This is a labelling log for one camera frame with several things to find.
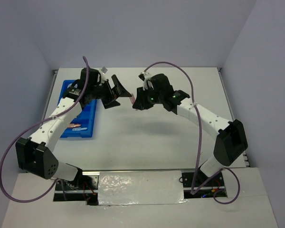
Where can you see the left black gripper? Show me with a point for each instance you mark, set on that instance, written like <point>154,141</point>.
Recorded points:
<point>109,102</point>

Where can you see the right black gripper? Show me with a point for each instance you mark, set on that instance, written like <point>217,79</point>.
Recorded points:
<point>141,102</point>

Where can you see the pink translucent cap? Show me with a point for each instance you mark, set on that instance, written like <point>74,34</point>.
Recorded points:
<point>132,99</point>

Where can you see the blue translucent cap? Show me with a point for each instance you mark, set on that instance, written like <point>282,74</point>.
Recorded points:
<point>80,129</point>

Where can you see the orange translucent cap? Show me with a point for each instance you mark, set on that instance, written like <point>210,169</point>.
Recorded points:
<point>73,125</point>

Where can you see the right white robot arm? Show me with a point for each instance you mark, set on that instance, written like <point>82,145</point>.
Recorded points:
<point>230,138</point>

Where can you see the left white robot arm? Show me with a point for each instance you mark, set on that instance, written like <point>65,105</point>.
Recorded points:
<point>35,154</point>

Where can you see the blue compartment tray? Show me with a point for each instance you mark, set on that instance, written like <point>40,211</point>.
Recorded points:
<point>86,119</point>

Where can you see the silver foil sheet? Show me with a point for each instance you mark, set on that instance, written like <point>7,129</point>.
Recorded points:
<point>140,188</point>

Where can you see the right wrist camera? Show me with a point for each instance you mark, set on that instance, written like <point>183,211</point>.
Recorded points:
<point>147,83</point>

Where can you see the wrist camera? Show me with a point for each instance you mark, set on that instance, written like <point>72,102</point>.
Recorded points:
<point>103,72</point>
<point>147,83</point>

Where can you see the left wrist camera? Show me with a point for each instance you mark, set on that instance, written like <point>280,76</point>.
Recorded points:
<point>103,72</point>

